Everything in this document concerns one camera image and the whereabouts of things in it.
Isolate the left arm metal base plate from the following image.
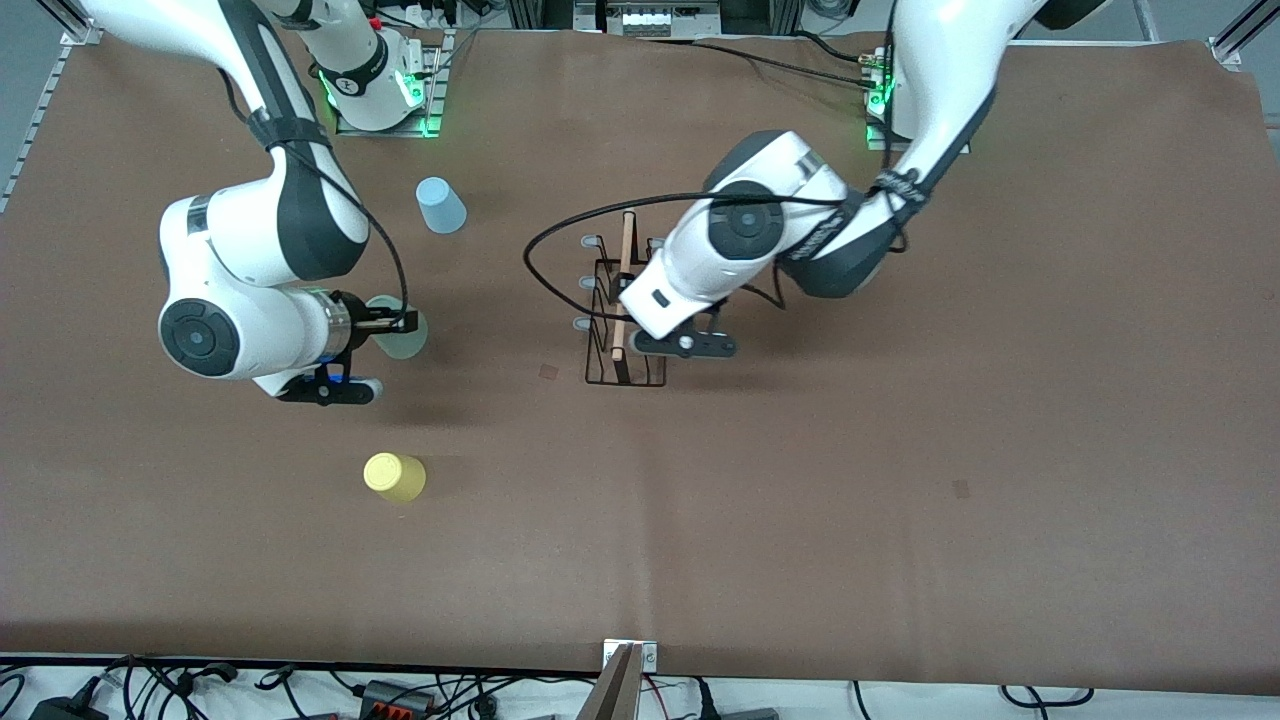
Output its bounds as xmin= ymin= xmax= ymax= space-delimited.
xmin=866 ymin=100 xmax=972 ymax=154

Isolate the small metal bracket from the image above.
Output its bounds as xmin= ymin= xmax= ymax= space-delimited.
xmin=603 ymin=640 xmax=659 ymax=673

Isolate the light blue plastic cup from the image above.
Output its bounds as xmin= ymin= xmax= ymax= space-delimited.
xmin=415 ymin=177 xmax=468 ymax=235

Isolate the brown table mat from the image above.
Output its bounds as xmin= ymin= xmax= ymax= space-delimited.
xmin=0 ymin=20 xmax=1280 ymax=693

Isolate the black wire cup holder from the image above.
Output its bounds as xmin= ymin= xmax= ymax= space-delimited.
xmin=573 ymin=210 xmax=669 ymax=388

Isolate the black braided cable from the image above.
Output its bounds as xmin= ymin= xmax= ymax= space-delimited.
xmin=640 ymin=36 xmax=886 ymax=91

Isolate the tan camera post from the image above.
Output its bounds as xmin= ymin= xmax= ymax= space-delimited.
xmin=575 ymin=643 xmax=641 ymax=720

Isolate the pale green plastic cup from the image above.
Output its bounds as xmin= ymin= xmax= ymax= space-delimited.
xmin=365 ymin=295 xmax=429 ymax=361

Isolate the yellow plastic cup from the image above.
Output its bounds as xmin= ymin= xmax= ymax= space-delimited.
xmin=363 ymin=452 xmax=427 ymax=504

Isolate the white power strip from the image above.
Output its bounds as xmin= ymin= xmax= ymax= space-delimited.
xmin=604 ymin=3 xmax=721 ymax=37

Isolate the tangled black cable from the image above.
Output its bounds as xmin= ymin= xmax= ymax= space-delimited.
xmin=100 ymin=655 xmax=241 ymax=720

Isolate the aluminium frame profile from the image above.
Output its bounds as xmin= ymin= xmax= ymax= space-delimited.
xmin=1208 ymin=0 xmax=1280 ymax=69

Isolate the looped black cable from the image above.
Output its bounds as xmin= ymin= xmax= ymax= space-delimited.
xmin=1000 ymin=684 xmax=1093 ymax=710

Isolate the aluminium frame rail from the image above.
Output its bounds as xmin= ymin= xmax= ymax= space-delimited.
xmin=0 ymin=0 xmax=103 ymax=216

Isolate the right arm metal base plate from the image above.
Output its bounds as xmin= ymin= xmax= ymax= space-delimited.
xmin=335 ymin=28 xmax=457 ymax=138

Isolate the grey connector with orange levers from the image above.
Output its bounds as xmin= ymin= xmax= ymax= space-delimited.
xmin=355 ymin=680 xmax=433 ymax=717

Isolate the black power adapter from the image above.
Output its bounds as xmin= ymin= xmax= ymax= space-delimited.
xmin=28 ymin=693 xmax=109 ymax=720

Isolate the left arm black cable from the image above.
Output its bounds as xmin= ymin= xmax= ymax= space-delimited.
xmin=523 ymin=0 xmax=906 ymax=324

